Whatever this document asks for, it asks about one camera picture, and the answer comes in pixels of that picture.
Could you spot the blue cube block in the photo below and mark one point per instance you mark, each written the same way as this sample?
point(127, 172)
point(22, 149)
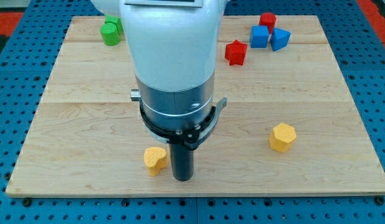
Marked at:
point(259, 37)

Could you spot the green cube block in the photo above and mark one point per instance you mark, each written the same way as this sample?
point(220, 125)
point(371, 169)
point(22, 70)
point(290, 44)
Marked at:
point(115, 21)

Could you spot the green cylinder block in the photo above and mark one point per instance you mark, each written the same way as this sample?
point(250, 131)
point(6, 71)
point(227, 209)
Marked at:
point(109, 33)

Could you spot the red star block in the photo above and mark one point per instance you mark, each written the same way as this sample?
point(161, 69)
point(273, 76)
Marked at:
point(235, 52)

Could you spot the red cylinder block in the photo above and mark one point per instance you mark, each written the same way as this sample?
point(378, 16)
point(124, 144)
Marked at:
point(269, 20)

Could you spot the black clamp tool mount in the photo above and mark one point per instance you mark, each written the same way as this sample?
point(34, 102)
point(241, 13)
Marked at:
point(191, 138)

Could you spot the yellow heart block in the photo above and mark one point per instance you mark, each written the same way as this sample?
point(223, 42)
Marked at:
point(155, 159)

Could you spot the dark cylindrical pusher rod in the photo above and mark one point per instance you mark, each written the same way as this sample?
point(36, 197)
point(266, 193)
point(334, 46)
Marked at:
point(182, 161)

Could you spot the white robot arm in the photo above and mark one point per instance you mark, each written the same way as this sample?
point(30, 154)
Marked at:
point(173, 47)

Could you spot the wooden board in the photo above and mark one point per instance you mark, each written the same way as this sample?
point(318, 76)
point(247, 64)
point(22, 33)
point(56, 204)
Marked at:
point(87, 138)

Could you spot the yellow hexagon block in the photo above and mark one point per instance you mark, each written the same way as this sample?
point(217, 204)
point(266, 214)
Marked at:
point(282, 137)

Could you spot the blue triangle block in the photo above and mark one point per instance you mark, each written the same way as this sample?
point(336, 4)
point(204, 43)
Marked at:
point(279, 38)

